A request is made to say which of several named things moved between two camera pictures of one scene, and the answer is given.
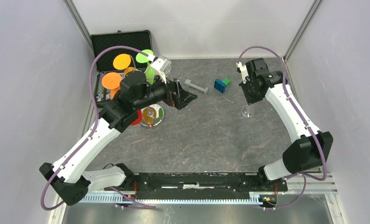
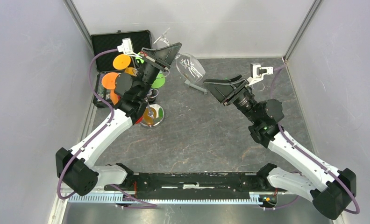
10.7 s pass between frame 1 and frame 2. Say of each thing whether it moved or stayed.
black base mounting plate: stayed
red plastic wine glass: stayed
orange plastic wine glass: stayed
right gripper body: moved
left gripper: moved
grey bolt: stayed
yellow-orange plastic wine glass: stayed
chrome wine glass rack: stayed
